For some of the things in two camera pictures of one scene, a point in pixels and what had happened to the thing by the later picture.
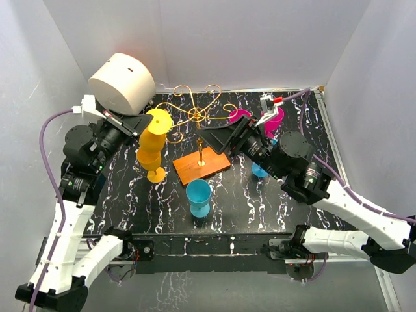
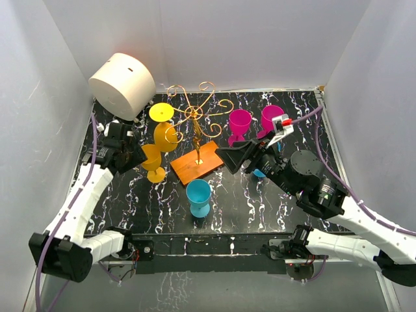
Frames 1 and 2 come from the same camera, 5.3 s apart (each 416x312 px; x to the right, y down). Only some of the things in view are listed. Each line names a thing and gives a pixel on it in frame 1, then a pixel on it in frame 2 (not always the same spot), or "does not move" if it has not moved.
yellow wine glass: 151,162 does not move
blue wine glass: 198,192 does not move
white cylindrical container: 124,85 does not move
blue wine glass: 258,169 does not move
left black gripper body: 115,133 → 134,156
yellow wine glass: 153,138 → 165,136
